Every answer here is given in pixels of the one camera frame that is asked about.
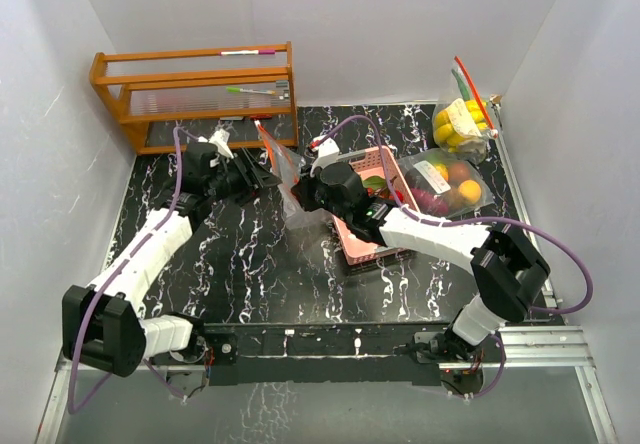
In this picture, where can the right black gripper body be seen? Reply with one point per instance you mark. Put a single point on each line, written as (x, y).
(325, 203)

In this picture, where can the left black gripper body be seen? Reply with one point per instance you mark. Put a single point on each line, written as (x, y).
(231, 180)

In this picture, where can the red zipper clear bag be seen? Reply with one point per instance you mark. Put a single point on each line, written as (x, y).
(286, 165)
(450, 92)

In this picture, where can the strawberry bunch with leaves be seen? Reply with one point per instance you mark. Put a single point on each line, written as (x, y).
(377, 186)

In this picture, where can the purple sweet potato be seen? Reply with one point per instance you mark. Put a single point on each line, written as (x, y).
(430, 204)

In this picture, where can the blue zipper clear bag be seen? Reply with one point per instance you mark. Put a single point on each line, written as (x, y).
(428, 171)

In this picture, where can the yellow banana bunch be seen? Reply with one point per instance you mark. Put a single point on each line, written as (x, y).
(461, 128)

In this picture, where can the red apple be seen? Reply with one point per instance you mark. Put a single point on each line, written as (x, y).
(459, 172)

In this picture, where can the yellow orange fruit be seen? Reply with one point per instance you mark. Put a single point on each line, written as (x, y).
(470, 191)

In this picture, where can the green chili pepper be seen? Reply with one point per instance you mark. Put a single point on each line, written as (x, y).
(462, 85)

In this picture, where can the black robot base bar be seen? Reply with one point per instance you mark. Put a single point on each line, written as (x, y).
(234, 354)

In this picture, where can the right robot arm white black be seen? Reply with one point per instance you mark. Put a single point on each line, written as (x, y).
(509, 271)

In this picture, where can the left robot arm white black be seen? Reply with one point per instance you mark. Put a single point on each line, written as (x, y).
(101, 322)

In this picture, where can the pink plastic basket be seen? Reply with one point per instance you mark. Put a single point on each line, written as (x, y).
(361, 240)

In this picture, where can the wooden shelf rack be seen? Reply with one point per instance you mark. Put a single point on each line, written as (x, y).
(140, 90)

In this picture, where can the pink white marker pen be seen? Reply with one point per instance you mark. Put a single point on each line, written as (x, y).
(248, 52)

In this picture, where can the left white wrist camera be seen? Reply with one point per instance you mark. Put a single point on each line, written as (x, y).
(220, 140)

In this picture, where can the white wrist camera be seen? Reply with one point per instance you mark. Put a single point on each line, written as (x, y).
(220, 140)
(326, 152)

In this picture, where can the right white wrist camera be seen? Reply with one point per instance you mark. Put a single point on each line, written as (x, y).
(326, 152)

